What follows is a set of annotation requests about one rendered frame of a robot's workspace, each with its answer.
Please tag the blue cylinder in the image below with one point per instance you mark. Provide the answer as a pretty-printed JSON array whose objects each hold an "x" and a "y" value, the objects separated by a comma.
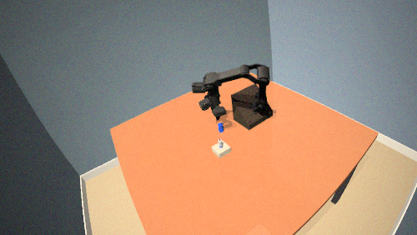
[{"x": 221, "y": 127}]

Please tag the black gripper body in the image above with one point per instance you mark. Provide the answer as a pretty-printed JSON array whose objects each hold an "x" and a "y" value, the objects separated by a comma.
[{"x": 217, "y": 111}]

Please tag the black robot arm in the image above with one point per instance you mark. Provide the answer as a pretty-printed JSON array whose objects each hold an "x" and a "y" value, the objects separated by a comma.
[{"x": 213, "y": 80}]

